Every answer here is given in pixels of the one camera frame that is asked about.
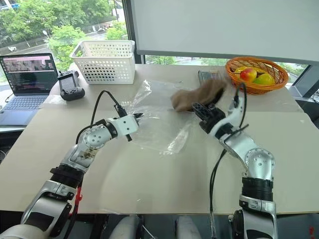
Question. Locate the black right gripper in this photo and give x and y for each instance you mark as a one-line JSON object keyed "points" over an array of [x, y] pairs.
{"points": [[211, 118]]}

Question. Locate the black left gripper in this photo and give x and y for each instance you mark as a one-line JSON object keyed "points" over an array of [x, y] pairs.
{"points": [[129, 138]]}

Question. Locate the brown cloth item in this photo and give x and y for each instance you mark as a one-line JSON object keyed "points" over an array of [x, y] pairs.
{"points": [[197, 95]]}

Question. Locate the clear plastic bag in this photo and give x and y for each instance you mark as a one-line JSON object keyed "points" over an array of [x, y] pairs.
{"points": [[154, 132]]}

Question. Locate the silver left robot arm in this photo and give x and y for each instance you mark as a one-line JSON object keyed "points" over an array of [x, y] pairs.
{"points": [[92, 138]]}

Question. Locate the red clip on arm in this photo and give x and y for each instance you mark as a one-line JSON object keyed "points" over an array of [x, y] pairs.
{"points": [[78, 196]]}

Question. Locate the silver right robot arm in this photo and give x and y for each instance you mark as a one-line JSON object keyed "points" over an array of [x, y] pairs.
{"points": [[256, 159]]}

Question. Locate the flat printed packet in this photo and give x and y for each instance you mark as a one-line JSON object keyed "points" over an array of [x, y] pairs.
{"points": [[208, 74]]}

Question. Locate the small yellow fruit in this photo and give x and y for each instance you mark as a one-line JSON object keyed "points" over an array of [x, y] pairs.
{"points": [[240, 70]]}

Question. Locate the red and yellow apple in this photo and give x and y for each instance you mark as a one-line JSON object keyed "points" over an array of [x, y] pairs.
{"points": [[248, 74]]}

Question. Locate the white perforated plastic basket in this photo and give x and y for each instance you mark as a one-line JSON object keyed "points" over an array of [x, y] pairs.
{"points": [[107, 64]]}

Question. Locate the yellow green fruit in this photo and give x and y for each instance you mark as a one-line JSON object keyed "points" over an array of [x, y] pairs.
{"points": [[264, 79]]}

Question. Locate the black handheld remote controller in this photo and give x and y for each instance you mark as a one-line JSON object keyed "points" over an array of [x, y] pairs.
{"points": [[71, 87]]}

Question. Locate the orange wicker basket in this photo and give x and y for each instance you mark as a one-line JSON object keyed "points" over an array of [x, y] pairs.
{"points": [[274, 87]]}

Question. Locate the white projection screen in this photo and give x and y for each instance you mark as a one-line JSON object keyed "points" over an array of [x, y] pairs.
{"points": [[224, 25]]}

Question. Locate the white rounded robot leg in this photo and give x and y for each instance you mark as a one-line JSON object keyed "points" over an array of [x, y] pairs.
{"points": [[124, 227], [188, 227]]}

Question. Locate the grey open laptop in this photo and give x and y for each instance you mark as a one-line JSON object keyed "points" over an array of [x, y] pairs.
{"points": [[27, 79]]}

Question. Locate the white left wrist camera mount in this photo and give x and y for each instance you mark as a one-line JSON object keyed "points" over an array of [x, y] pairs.
{"points": [[125, 124]]}

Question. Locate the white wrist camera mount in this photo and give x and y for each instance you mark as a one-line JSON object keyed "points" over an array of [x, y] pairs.
{"points": [[235, 113], [125, 124]]}

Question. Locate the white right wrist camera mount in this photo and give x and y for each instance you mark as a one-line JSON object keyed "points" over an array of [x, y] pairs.
{"points": [[235, 113]]}

